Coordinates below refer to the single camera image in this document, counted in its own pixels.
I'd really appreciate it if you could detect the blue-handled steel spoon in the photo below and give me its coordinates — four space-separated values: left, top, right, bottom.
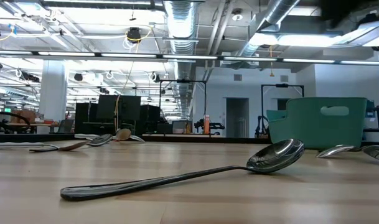
73 133 146 143
0 141 61 151

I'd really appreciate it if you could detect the dark steel spoon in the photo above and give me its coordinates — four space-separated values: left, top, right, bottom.
88 133 115 147
60 138 306 202
362 144 379 164
29 139 91 153

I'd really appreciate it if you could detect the grey door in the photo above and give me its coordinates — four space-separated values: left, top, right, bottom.
225 97 250 138

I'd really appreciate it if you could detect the black cabinet row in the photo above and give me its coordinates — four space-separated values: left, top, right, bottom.
74 94 174 135

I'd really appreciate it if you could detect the LED light bar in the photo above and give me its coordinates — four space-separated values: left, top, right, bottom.
0 49 379 66

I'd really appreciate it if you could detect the black ceiling device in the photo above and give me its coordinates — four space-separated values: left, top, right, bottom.
126 27 143 44

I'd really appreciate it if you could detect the grey chair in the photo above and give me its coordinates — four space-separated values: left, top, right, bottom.
57 119 75 134

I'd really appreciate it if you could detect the teal plastic bin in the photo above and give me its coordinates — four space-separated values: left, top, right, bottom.
266 96 368 150

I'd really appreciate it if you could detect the white column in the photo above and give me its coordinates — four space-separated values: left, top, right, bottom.
39 60 68 135

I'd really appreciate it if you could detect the wooden desk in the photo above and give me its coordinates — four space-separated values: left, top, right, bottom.
14 122 61 134

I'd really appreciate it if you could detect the cardboard box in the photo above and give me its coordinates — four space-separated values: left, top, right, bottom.
10 109 37 124

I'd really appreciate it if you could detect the black frame stand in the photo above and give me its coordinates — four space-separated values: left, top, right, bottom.
260 83 305 138
159 79 208 125

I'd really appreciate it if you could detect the silver ventilation duct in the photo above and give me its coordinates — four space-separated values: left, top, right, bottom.
238 0 302 58
162 0 198 121

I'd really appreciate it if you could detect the black cable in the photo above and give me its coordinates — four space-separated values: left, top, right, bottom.
0 109 32 134

